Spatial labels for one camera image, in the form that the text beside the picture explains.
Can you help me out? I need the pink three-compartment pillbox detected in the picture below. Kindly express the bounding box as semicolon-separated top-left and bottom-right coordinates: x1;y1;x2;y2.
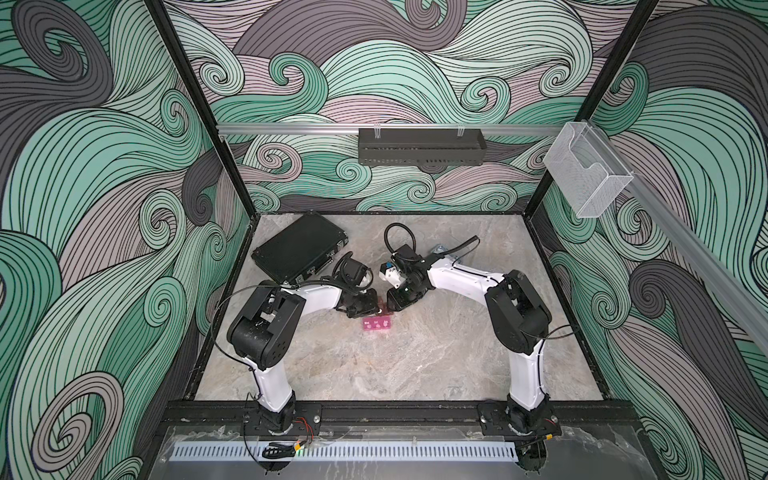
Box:
362;316;392;331

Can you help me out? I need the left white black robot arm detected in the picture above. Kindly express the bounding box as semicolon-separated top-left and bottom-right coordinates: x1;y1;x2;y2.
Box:
226;280;380;433

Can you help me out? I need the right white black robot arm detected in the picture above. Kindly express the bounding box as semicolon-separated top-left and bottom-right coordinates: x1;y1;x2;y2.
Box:
379;253;559;436

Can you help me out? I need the black hard case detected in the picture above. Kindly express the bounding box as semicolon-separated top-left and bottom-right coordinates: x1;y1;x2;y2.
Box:
251;214;348;286

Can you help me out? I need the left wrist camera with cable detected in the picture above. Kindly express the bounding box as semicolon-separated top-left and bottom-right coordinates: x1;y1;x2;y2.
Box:
331;251;373;293

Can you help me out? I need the black wall-mounted tray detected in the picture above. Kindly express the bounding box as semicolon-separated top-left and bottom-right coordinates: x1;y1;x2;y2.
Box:
357;127;488;168

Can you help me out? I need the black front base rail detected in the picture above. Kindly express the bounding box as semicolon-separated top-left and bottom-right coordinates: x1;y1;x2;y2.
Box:
160;400;638;439

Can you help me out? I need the aluminium wall rail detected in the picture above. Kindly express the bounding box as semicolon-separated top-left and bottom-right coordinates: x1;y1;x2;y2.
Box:
216;122;563;137

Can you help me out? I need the white slotted cable duct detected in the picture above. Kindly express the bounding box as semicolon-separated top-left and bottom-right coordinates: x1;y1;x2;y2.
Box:
168;440;518;463

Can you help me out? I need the clear plastic wall bin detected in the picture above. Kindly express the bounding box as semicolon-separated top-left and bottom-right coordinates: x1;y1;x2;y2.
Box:
544;121;634;218

